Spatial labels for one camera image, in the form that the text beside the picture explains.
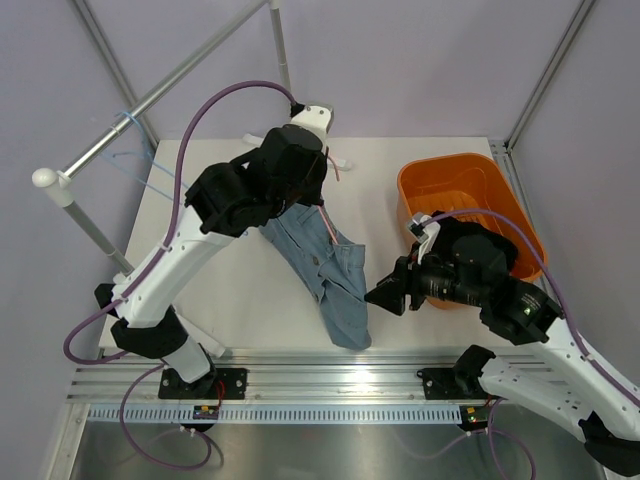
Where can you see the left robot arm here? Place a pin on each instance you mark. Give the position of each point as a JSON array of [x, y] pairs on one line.
[[225, 200]]

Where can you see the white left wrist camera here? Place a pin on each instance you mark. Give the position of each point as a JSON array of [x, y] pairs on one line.
[[317, 119]]

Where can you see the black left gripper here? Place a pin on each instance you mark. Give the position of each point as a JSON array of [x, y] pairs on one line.
[[312, 196]]

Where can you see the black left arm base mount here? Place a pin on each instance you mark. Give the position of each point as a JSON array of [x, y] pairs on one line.
[[226, 383]]

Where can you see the black skirt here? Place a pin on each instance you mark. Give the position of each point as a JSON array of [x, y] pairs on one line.
[[458, 240]]

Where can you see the white garment rack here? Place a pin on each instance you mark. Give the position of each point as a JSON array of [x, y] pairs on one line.
[[56, 183]]

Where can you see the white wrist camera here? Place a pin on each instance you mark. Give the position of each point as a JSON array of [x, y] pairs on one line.
[[425, 230], [317, 119]]

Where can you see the blue wire hanger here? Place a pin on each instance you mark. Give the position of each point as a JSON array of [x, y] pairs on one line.
[[145, 154]]

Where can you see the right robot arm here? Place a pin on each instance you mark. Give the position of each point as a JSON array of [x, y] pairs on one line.
[[465, 263]]

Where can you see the white slotted cable duct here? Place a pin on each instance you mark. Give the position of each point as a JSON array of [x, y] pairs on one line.
[[438, 414]]

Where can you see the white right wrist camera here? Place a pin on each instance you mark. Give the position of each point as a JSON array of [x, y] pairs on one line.
[[425, 230]]

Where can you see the pink wire hanger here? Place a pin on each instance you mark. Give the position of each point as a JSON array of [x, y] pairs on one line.
[[330, 200]]

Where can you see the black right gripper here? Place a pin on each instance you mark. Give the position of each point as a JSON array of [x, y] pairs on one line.
[[391, 294]]

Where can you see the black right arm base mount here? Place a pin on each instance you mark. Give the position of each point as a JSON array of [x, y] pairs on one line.
[[446, 384]]

